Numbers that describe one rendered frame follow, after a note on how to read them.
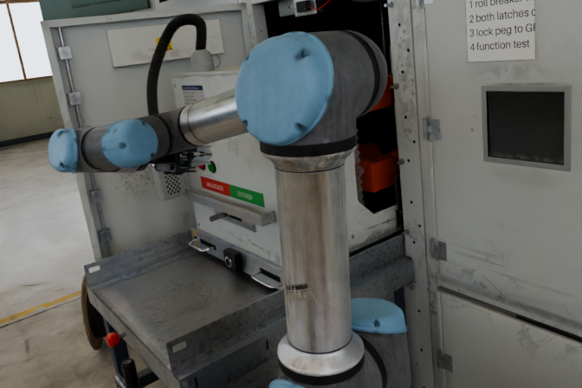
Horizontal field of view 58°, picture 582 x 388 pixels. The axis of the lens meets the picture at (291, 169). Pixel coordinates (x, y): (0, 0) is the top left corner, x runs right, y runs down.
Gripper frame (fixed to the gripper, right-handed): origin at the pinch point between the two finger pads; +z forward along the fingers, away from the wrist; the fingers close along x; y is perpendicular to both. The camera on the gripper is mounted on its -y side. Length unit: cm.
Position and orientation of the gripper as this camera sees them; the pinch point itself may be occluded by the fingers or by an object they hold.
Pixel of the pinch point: (204, 153)
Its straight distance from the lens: 118.2
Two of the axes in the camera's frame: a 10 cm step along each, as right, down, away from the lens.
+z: 6.2, 0.0, 7.9
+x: 0.5, -10.0, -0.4
